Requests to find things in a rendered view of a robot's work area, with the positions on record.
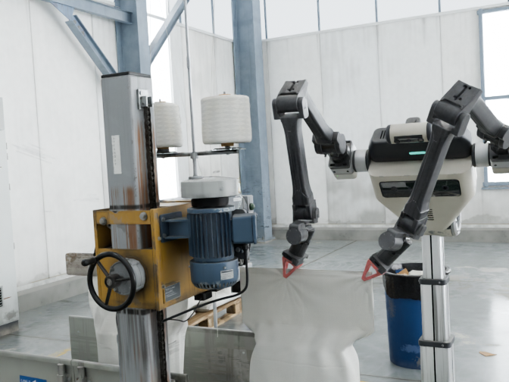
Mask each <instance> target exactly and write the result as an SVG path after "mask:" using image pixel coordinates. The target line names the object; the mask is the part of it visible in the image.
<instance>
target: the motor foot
mask: <svg viewBox="0 0 509 382"><path fill-rule="evenodd" d="M159 225H160V237H161V242H162V243H165V242H168V241H171V240H177V239H184V238H189V226H188V219H187V217H182V212H181V211H176V212H172V213H167V214H160V215H159Z"/></svg>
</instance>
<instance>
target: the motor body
mask: <svg viewBox="0 0 509 382"><path fill-rule="evenodd" d="M234 210H235V206H234V205H222V206H214V207H191V208H187V213H188V214H187V219H188V226H189V221H190V233H191V237H189V238H188V239H189V255H190V256H192V257H193V259H192V260H190V262H189V263H190V265H189V268H190V273H191V281H192V283H193V284H194V286H195V287H197V288H199V289H203V290H217V289H223V288H227V287H231V286H233V285H234V284H236V282H237V280H238V279H239V263H240V262H239V261H238V258H237V257H235V256H234V243H233V241H231V232H230V219H231V218H232V216H233V214H232V211H234Z"/></svg>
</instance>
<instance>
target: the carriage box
mask: <svg viewBox="0 0 509 382"><path fill-rule="evenodd" d="M191 207H192V203H191V200H189V201H160V208H153V209H150V211H110V208H103V209H96V210H93V211H92V212H93V224H94V235H95V256H97V255H98V254H100V253H102V252H116V253H118V254H120V255H122V256H123V257H124V258H133V259H135V260H137V261H139V262H140V263H141V265H142V266H143V268H144V269H145V284H144V287H143V288H142V289H141V290H139V291H138V292H136V294H135V296H134V299H133V301H132V302H131V304H130V305H129V306H128V307H127V308H144V309H154V310H157V311H161V310H163V309H164V308H166V307H169V306H171V305H174V304H176V303H178V302H182V301H183V300H185V299H188V298H190V297H193V296H196V295H198V294H199V293H203V292H205V291H207V290H203V289H199V288H197V287H196V286H194V284H193V283H192V281H191V273H190V268H189V265H190V263H189V262H190V260H192V259H193V257H192V256H190V255H189V239H188V238H184V239H177V240H171V241H168V242H165V243H162V242H161V237H160V225H159V215H160V214H167V213H172V212H176V211H181V212H182V217H187V214H188V213H187V208H191ZM111 224H150V225H151V238H152V247H150V248H147V249H112V241H111ZM117 261H119V260H117V259H115V258H112V257H106V258H103V259H101V260H100V262H101V263H102V265H103V266H104V268H105V269H106V271H107V272H108V273H109V271H110V267H111V266H112V265H113V264H114V263H116V262H117ZM96 267H97V279H98V297H99V298H100V300H101V301H103V302H105V300H106V296H107V292H108V288H107V287H106V286H105V278H106V276H105V275H104V273H103V272H102V270H101V268H100V267H99V266H98V264H96ZM179 282H180V294H181V296H179V297H177V298H175V299H172V300H170V301H168V302H166V299H165V287H168V286H171V285H173V284H175V283H179ZM128 296H129V295H120V294H118V293H116V292H114V291H113V288H112V291H111V296H110V299H109V303H108V305H111V306H118V305H121V304H123V303H124V302H125V301H126V300H127V298H128Z"/></svg>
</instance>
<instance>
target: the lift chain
mask: <svg viewBox="0 0 509 382"><path fill-rule="evenodd" d="M144 119H145V141H146V142H145V147H146V158H147V169H148V190H149V200H150V203H149V206H150V209H153V208H157V203H156V192H155V173H154V169H155V166H154V161H153V159H154V155H153V142H152V131H151V112H150V106H149V105H148V106H147V107H144ZM157 320H158V322H157V326H158V348H159V359H160V369H161V382H167V361H166V351H165V348H166V346H165V340H164V339H165V334H164V323H162V322H161V321H162V320H164V313H163V310H161V311H157Z"/></svg>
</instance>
